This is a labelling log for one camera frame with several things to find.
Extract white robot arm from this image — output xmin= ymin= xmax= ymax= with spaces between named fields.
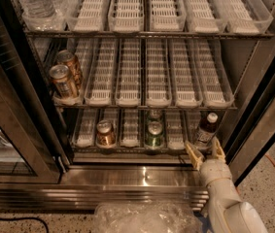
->
xmin=185 ymin=137 xmax=268 ymax=233

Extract middle wire shelf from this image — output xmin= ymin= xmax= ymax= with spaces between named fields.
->
xmin=54 ymin=104 xmax=238 ymax=111

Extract front green can bottom shelf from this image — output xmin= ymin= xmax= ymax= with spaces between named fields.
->
xmin=145 ymin=121 xmax=163 ymax=150

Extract wire shelf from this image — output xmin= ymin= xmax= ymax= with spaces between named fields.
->
xmin=54 ymin=104 xmax=238 ymax=111
xmin=70 ymin=145 xmax=218 ymax=155
xmin=24 ymin=30 xmax=275 ymax=40

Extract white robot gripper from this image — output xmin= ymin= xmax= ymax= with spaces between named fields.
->
xmin=185 ymin=137 xmax=232 ymax=186

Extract top wire shelf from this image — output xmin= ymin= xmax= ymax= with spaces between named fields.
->
xmin=24 ymin=30 xmax=275 ymax=40

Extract stainless steel fridge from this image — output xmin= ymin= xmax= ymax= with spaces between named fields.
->
xmin=0 ymin=0 xmax=275 ymax=211

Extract clear water bottle top shelf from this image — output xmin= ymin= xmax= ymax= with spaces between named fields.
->
xmin=18 ymin=0 xmax=55 ymax=18

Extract gold can bottom shelf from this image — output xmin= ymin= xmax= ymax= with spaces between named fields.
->
xmin=96 ymin=120 xmax=116 ymax=148

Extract dark bottle with white cap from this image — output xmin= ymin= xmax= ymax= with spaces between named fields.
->
xmin=191 ymin=112 xmax=220 ymax=149

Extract rear green can bottom shelf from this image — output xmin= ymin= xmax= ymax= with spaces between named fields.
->
xmin=147 ymin=110 xmax=163 ymax=121

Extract bottom wire shelf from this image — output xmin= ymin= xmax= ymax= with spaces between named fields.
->
xmin=70 ymin=145 xmax=218 ymax=155

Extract black cable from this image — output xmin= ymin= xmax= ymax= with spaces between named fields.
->
xmin=0 ymin=207 xmax=51 ymax=233

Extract rear gold can middle shelf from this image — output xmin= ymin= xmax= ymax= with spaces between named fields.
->
xmin=56 ymin=50 xmax=83 ymax=89

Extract clear plastic bag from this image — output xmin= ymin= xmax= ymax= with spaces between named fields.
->
xmin=93 ymin=201 xmax=202 ymax=233

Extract gold can shelf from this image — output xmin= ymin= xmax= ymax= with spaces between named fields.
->
xmin=49 ymin=64 xmax=79 ymax=98
xmin=56 ymin=50 xmax=83 ymax=89
xmin=96 ymin=120 xmax=116 ymax=148

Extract green can shelf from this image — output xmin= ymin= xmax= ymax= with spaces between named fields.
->
xmin=145 ymin=121 xmax=163 ymax=150
xmin=147 ymin=110 xmax=163 ymax=121

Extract front gold can middle shelf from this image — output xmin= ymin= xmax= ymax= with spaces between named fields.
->
xmin=49 ymin=64 xmax=79 ymax=98

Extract glass fridge door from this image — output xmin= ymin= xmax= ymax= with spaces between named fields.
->
xmin=0 ymin=0 xmax=73 ymax=184

